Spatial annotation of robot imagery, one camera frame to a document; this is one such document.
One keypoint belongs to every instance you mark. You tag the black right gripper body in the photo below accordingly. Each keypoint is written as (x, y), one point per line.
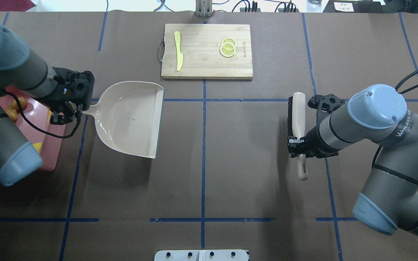
(312, 143)

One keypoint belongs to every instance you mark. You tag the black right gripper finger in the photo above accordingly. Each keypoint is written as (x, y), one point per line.
(294, 146)

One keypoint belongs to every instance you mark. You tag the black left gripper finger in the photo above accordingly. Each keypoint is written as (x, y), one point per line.
(61, 118)

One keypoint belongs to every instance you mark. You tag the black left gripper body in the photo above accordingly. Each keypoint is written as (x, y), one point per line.
(57, 102)

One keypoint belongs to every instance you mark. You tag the wooden hand brush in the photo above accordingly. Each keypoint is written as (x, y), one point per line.
(296, 127)

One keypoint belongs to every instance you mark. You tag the beige plastic dustpan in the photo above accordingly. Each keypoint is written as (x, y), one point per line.
(127, 117)

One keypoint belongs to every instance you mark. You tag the yellow toy corn cob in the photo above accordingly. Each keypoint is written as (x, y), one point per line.
(38, 147)

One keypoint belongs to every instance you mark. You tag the tan toy ginger root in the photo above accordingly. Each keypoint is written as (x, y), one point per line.
(20, 103)

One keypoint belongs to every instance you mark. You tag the yellow toy potato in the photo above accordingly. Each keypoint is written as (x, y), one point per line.
(12, 114)

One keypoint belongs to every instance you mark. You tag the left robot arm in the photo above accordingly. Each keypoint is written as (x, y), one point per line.
(23, 69)

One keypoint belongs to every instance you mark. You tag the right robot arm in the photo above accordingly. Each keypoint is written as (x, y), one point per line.
(325, 125)

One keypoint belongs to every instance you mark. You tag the yellow plastic knife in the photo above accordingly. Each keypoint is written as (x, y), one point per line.
(179, 54)

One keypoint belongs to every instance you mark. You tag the lower lemon slice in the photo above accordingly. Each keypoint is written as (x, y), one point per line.
(227, 49)

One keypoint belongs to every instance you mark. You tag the magenta cloth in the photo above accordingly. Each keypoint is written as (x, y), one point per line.
(16, 5)

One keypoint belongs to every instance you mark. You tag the bamboo cutting board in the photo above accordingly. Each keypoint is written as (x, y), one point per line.
(200, 46)

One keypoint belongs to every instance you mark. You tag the black electronics box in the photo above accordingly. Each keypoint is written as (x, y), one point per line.
(353, 6)

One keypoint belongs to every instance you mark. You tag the aluminium frame post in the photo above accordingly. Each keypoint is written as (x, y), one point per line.
(204, 8)

